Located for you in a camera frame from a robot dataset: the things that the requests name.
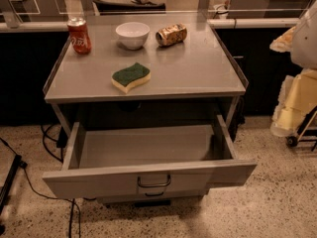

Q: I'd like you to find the grey metal cabinet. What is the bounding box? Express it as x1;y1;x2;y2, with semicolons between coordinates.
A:
43;13;256;203

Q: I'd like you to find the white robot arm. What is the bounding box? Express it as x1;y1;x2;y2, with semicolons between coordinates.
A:
269;1;317;137

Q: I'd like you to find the open grey top drawer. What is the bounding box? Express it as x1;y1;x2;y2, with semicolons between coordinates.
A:
43;117;257;202

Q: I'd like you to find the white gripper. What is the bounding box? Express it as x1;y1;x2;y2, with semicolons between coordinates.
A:
269;27;317;137

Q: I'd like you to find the black stand on floor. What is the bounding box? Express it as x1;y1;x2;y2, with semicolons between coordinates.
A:
0;155;22;214

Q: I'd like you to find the lower drawer handle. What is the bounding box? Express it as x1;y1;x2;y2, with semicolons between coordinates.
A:
145;191;164;197

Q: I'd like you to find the gold crushed soda can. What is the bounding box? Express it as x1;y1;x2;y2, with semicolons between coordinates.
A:
156;23;187;47

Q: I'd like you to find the red soda can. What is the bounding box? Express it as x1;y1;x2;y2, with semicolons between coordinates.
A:
67;17;91;55

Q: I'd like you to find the white bowl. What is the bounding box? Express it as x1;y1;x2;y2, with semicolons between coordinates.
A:
116;22;150;50

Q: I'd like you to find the green and yellow sponge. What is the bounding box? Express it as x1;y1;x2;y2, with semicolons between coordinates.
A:
111;62;151;93

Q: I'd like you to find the metal drawer handle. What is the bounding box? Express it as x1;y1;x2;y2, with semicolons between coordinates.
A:
137;175;171;188

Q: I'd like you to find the black floor cable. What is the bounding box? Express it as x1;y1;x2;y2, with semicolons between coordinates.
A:
0;122;82;238

